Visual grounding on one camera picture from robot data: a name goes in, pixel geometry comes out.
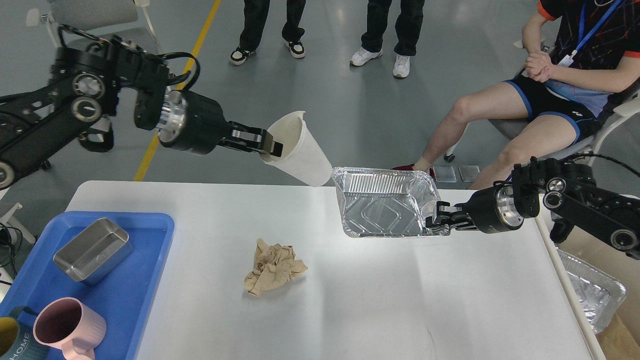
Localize seated person in shorts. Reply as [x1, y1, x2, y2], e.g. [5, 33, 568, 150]
[402, 0, 640, 191]

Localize small steel tray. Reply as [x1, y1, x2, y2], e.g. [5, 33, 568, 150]
[53, 218, 134, 285]

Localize aluminium foil tray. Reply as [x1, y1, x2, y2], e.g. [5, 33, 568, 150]
[331, 167, 451, 238]

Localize pink ribbed mug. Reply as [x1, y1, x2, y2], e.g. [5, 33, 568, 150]
[33, 297, 107, 360]

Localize standing person black-white sneakers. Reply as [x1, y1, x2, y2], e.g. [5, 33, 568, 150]
[229, 0, 307, 66]

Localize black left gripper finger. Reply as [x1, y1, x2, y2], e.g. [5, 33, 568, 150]
[220, 137, 284, 157]
[230, 122, 274, 143]

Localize white side table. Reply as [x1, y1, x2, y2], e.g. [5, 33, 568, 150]
[0, 161, 37, 245]

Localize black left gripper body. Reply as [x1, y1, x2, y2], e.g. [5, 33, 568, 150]
[157, 89, 233, 155]

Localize blue plastic tray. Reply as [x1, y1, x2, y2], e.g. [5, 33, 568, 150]
[0, 210, 175, 360]

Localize brown paper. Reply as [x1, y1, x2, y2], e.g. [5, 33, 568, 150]
[244, 238, 308, 297]

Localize grey rolling chair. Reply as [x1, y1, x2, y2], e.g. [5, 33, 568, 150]
[25, 0, 189, 152]

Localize standing person white sneakers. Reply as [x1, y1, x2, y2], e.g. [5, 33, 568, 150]
[349, 0, 427, 79]

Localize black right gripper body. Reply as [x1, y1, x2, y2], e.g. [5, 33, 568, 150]
[460, 186, 524, 234]

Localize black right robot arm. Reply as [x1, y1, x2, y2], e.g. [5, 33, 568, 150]
[425, 155, 640, 260]

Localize white paper cup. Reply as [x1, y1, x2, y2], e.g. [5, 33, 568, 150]
[260, 111, 333, 187]

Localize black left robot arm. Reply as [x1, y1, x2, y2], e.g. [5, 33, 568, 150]
[0, 25, 284, 189]

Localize white chair under person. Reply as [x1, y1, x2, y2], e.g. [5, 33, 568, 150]
[444, 40, 640, 163]

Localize foil tray in bin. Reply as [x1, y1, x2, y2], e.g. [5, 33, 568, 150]
[556, 248, 627, 334]

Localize dark blue home mug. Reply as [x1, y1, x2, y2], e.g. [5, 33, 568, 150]
[0, 306, 49, 360]

